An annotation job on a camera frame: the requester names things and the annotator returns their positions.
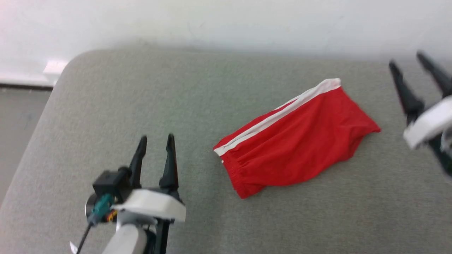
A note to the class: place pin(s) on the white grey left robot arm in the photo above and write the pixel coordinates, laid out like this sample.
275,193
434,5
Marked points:
130,238

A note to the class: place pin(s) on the red shorts with white stripe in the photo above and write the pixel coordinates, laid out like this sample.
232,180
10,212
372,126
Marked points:
300,141

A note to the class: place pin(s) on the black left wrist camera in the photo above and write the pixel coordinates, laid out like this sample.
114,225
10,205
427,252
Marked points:
111,185

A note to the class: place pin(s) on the grey fabric sofa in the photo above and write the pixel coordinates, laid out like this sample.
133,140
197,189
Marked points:
212,218

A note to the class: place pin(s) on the white wall box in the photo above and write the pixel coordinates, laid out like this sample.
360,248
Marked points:
54,71

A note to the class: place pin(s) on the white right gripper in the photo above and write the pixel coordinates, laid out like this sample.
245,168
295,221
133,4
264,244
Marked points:
429,123

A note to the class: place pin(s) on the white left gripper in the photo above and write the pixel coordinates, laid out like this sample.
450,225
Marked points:
153,206

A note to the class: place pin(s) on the dark baseboard strip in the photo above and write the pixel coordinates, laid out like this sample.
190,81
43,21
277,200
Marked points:
24,86

